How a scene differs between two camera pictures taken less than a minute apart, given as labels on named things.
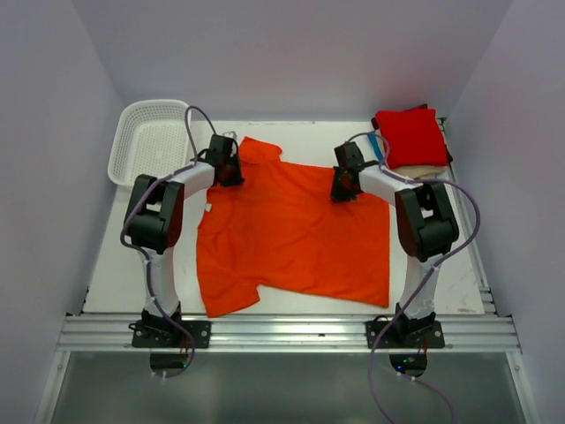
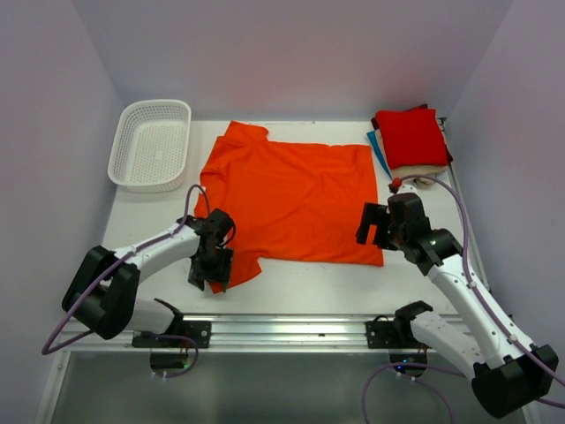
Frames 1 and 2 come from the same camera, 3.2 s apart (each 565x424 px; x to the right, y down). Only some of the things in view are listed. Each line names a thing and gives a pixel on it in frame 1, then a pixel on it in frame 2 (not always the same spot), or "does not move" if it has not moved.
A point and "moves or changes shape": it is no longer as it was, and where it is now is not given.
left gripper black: (237, 179) -> (198, 275)
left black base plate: (167, 334) does not move
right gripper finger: (352, 192) -> (384, 238)
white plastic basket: (151, 138) does not move
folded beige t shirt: (418, 172) does not move
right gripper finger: (342, 191) -> (379, 215)
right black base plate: (419, 334) does not move
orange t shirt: (282, 229) moves or changes shape
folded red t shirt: (412, 138) does not move
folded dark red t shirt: (424, 106) does not move
